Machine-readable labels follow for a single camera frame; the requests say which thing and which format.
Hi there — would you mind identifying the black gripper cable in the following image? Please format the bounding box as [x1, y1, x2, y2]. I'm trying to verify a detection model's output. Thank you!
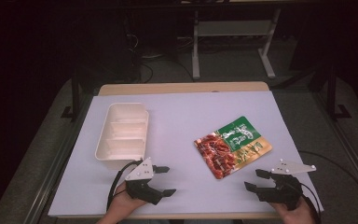
[292, 181, 323, 224]
[105, 160, 144, 213]

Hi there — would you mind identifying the person's right hand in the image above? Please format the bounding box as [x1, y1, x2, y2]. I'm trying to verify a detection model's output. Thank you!
[268, 198, 318, 224]

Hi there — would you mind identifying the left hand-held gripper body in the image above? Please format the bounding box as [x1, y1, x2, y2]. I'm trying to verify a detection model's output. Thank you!
[124, 157, 166, 205]

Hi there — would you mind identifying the black metal stand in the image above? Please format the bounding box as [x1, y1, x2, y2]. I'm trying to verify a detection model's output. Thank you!
[60, 71, 82, 122]
[325, 66, 352, 122]

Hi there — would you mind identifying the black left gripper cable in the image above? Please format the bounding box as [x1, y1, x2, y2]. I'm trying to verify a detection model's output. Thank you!
[105, 160, 144, 213]

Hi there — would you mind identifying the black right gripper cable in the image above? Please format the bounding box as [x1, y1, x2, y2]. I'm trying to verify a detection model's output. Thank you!
[292, 181, 323, 224]

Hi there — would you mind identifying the white compartment tray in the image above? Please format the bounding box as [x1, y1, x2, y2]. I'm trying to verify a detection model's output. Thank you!
[94, 102, 150, 171]

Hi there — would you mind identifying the black cable on floor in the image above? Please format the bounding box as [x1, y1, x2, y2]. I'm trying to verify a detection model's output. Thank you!
[297, 150, 358, 197]

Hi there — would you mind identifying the green and red snack packet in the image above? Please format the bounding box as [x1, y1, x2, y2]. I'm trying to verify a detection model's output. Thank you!
[193, 116, 273, 180]

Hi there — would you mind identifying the white metal desk frame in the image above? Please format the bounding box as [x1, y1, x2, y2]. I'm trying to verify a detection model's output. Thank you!
[191, 8, 282, 80]

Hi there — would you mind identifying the pale table cover sheet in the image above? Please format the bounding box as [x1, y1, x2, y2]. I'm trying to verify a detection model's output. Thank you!
[47, 91, 324, 217]

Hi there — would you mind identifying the person's left hand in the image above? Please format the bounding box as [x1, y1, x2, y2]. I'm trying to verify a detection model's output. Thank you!
[97, 181, 148, 224]

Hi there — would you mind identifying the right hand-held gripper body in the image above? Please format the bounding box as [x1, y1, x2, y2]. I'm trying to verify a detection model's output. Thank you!
[255, 159, 317, 211]

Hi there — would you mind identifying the aluminium frame rail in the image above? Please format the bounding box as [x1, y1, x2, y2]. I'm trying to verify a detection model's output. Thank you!
[22, 94, 91, 224]
[311, 91, 358, 211]

